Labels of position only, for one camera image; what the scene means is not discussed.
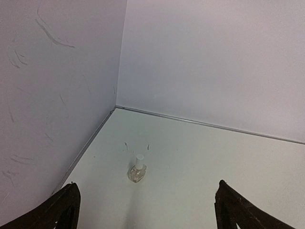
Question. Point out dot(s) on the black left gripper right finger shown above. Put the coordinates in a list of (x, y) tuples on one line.
[(233, 211)]

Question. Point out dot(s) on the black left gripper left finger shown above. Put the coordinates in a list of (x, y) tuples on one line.
[(60, 211)]

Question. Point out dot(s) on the clear glitter nail polish bottle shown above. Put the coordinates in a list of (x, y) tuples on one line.
[(135, 175)]

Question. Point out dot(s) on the white nail polish cap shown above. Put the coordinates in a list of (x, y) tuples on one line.
[(139, 161)]

